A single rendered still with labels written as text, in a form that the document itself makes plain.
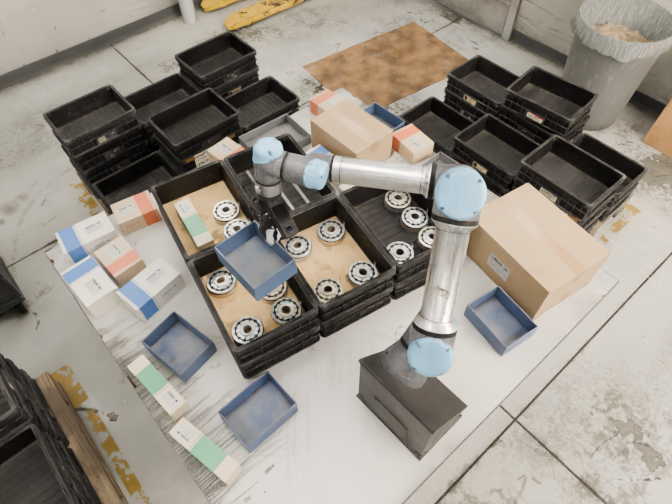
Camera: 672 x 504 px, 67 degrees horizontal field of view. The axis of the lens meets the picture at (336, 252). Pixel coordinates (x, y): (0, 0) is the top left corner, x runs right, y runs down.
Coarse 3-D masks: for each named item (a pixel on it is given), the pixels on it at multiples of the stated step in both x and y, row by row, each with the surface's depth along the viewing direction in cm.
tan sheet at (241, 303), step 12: (204, 276) 182; (240, 288) 179; (288, 288) 179; (216, 300) 176; (228, 300) 176; (240, 300) 176; (252, 300) 176; (228, 312) 173; (240, 312) 173; (252, 312) 173; (264, 312) 173; (288, 312) 173; (228, 324) 171; (264, 324) 170
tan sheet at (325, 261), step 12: (312, 228) 194; (312, 240) 191; (348, 240) 191; (312, 252) 188; (324, 252) 188; (336, 252) 187; (348, 252) 187; (360, 252) 187; (300, 264) 184; (312, 264) 184; (324, 264) 184; (336, 264) 184; (348, 264) 184; (312, 276) 181; (324, 276) 181; (336, 276) 181; (312, 288) 178; (348, 288) 178
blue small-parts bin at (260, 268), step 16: (256, 224) 156; (224, 240) 152; (240, 240) 158; (256, 240) 160; (224, 256) 157; (240, 256) 157; (256, 256) 157; (272, 256) 157; (288, 256) 150; (240, 272) 154; (256, 272) 153; (272, 272) 153; (288, 272) 150; (256, 288) 143; (272, 288) 149
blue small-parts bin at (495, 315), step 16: (496, 288) 186; (480, 304) 188; (496, 304) 188; (512, 304) 182; (480, 320) 178; (496, 320) 184; (512, 320) 184; (528, 320) 178; (496, 336) 173; (512, 336) 181; (528, 336) 178
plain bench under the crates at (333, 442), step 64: (64, 256) 204; (128, 320) 187; (192, 320) 186; (384, 320) 185; (576, 320) 184; (192, 384) 172; (320, 384) 172; (448, 384) 171; (512, 384) 171; (256, 448) 160; (320, 448) 159; (384, 448) 159; (448, 448) 159
